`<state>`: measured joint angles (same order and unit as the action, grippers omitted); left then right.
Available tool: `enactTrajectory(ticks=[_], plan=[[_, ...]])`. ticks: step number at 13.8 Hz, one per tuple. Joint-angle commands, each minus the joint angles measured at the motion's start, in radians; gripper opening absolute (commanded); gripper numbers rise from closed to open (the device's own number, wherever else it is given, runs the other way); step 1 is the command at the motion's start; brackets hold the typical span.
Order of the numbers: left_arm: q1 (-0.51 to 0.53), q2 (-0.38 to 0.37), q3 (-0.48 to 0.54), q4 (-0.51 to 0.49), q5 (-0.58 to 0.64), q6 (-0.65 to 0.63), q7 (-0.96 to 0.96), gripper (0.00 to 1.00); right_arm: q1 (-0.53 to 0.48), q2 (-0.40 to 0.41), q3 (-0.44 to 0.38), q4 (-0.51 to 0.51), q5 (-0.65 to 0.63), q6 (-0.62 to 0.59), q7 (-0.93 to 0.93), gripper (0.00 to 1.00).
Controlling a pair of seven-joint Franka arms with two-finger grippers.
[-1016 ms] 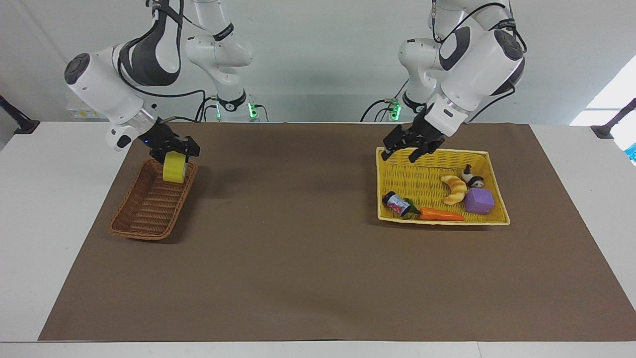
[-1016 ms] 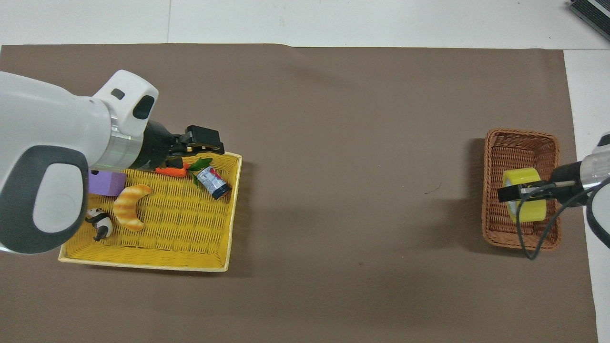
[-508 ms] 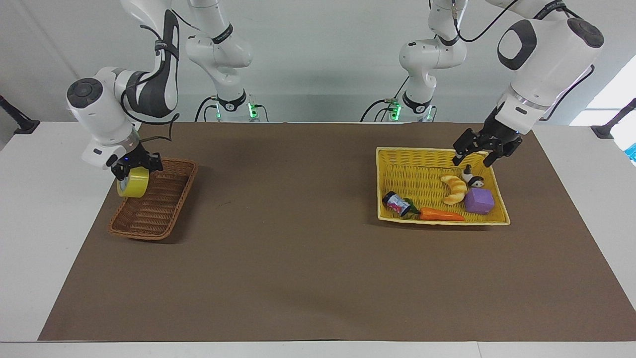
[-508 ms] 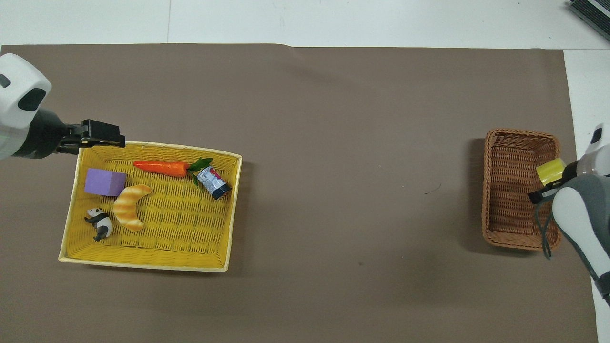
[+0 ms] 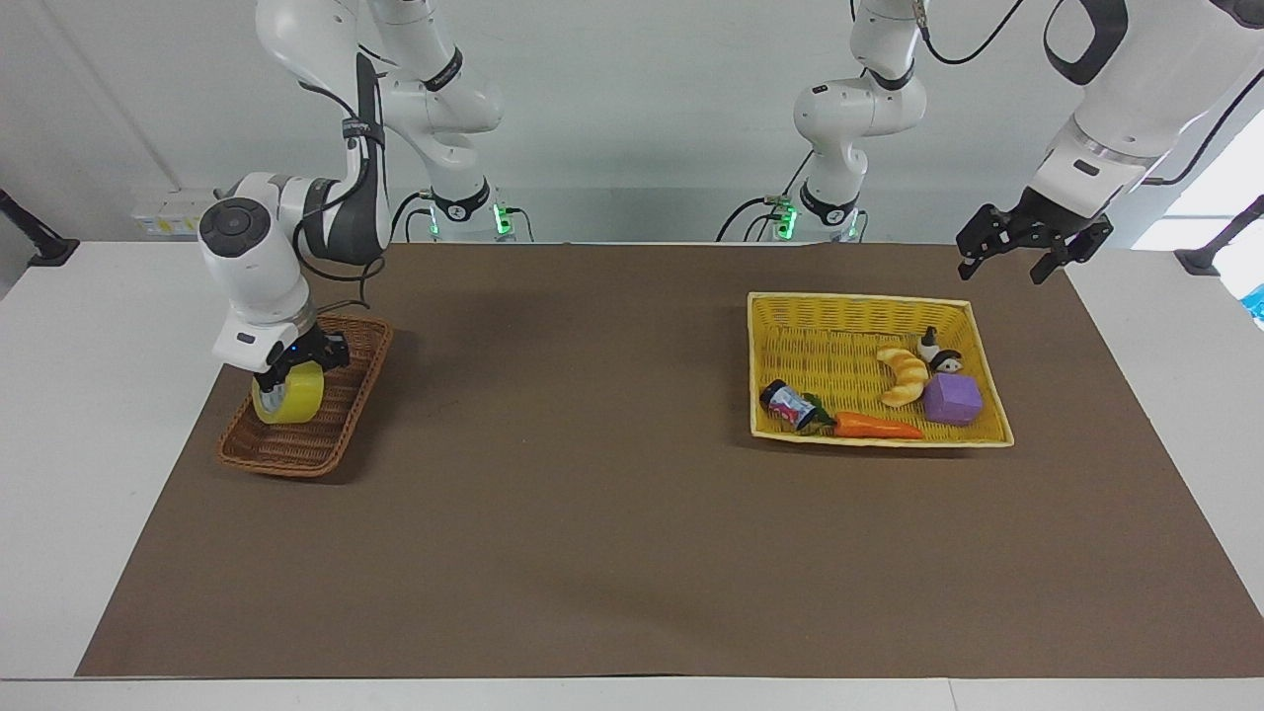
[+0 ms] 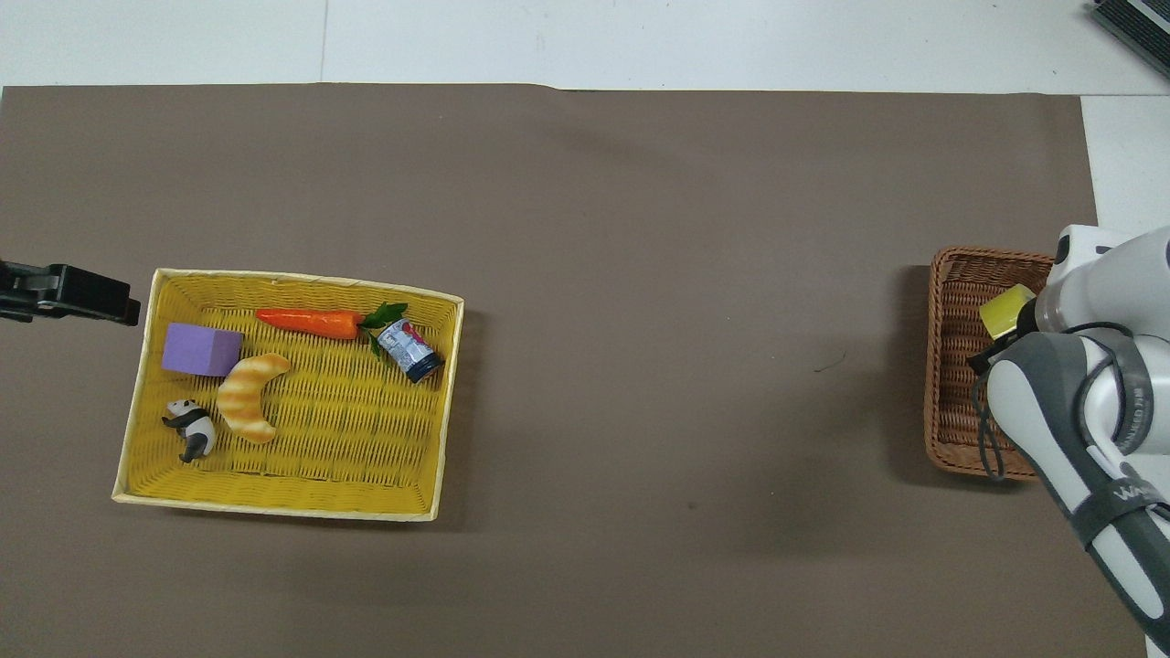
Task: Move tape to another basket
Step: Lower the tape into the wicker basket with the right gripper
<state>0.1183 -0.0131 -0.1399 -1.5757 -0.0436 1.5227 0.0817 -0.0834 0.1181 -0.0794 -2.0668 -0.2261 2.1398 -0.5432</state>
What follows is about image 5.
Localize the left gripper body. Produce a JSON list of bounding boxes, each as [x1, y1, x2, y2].
[[1005, 185, 1099, 241]]

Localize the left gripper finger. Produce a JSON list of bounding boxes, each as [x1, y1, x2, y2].
[[955, 203, 1026, 281], [1029, 215, 1115, 286]]

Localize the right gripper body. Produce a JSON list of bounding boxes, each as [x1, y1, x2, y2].
[[263, 330, 339, 382]]

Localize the yellow tape roll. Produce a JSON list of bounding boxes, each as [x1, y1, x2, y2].
[[251, 360, 327, 427]]

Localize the brown wicker basket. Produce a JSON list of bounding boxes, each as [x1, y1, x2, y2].
[[216, 313, 395, 480]]

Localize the yellow woven basket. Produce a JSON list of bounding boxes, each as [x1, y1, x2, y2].
[[747, 290, 1016, 449]]

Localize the black white toy figure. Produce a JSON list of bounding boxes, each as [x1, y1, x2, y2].
[[915, 325, 965, 375]]

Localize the black stand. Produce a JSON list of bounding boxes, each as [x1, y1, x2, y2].
[[1173, 194, 1264, 277], [0, 188, 81, 269]]

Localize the toy croissant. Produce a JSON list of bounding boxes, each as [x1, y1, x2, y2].
[[876, 346, 932, 409]]

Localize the purple block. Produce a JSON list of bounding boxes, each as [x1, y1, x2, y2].
[[922, 371, 985, 428]]

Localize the white power strip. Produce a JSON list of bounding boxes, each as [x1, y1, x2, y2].
[[131, 200, 220, 239]]

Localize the toy carrot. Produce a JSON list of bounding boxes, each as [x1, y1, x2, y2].
[[802, 393, 926, 441]]

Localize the small printed can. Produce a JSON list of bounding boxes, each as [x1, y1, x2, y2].
[[758, 378, 820, 435]]

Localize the black cable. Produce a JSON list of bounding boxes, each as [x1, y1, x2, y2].
[[717, 148, 815, 244], [389, 190, 436, 244], [1145, 67, 1264, 186], [292, 54, 389, 310], [915, 0, 1029, 68]]

